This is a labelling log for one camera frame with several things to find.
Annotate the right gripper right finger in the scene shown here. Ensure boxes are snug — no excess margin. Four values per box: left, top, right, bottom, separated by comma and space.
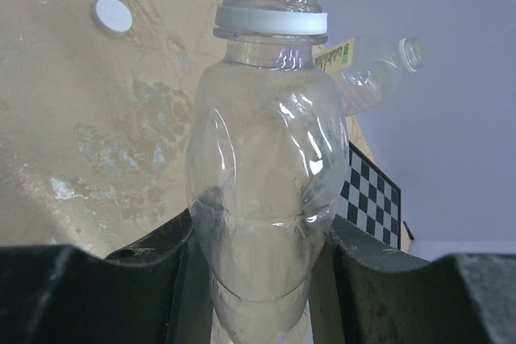
318, 217, 515, 343

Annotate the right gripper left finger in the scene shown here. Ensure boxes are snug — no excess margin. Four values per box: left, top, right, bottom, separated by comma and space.
1, 212, 202, 343

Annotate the small clear plastic bottle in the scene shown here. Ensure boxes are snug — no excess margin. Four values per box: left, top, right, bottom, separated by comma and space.
185, 0, 348, 343

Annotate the large clear plastic bottle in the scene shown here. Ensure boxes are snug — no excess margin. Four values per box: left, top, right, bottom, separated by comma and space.
314, 35, 423, 116

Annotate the white bottle cap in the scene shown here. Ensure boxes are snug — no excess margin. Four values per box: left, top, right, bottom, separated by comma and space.
92, 0, 133, 37

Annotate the black white chessboard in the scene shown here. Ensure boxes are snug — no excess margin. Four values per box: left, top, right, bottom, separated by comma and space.
337, 143, 413, 252

